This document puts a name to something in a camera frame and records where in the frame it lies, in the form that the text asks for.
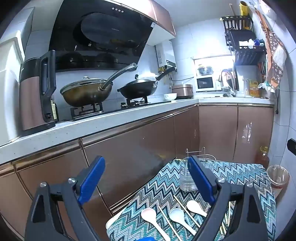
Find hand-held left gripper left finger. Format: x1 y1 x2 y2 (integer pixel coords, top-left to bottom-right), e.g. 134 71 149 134
25 156 109 241

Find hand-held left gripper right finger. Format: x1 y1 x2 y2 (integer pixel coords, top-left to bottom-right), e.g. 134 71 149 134
187 155 274 241

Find clear plastic utensil holder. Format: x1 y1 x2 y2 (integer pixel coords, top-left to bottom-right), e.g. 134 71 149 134
179 146 217 192

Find white ceramic spoon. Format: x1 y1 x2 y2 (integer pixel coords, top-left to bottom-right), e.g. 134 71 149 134
169 208 197 236
186 200 208 218
141 208 172 241

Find zigzag patterned cloth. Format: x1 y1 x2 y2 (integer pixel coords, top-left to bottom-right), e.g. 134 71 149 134
106 159 277 241

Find bronze lower cabinets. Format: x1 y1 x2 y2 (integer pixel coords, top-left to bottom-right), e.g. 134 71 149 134
0 103 275 241

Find cooking oil bottle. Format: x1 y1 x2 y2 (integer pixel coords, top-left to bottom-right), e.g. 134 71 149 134
255 146 270 170

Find black gas stove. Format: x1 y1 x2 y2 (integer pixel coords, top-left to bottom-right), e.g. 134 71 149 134
69 95 172 121

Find trash bin with bag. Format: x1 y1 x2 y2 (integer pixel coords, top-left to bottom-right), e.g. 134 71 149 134
266 164 290 189

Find dark sauce bottle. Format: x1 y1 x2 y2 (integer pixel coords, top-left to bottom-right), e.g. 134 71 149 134
50 97 59 122

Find brass wok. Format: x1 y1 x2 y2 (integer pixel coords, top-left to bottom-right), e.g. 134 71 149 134
60 62 138 108

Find bronze rice cooker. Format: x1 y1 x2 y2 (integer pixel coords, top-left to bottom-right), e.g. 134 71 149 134
171 84 193 100

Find glass wok lid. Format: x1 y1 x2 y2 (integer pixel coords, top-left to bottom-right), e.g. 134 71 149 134
60 76 114 95

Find white microwave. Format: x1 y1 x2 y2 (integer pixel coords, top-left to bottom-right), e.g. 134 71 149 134
196 76 217 90

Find black wok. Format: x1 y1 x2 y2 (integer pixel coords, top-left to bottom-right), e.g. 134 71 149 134
117 66 175 99

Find yellow dish soap bottle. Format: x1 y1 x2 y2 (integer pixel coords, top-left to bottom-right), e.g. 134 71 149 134
249 80 261 97

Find steel faucet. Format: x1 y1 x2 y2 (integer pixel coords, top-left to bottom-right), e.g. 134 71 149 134
220 69 236 97

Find steel pot with lid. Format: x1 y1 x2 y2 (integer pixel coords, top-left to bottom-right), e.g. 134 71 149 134
196 65 213 76

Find black wok lid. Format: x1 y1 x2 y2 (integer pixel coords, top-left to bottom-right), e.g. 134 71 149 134
125 74 158 85

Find white water heater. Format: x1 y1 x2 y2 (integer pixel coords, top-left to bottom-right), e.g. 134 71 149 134
155 41 177 73

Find brown patterned hanging cloth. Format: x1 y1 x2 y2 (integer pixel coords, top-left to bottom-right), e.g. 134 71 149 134
255 9 287 92

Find black range hood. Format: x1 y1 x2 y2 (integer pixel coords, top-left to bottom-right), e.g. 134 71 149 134
48 0 158 71

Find bronze upper cabinet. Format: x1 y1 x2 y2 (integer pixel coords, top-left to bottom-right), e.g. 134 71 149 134
129 0 177 47

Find yellow canister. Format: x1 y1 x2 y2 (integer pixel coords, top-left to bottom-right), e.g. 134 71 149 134
239 1 249 16

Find black wall rack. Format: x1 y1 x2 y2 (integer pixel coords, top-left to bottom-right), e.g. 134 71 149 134
220 15 268 67

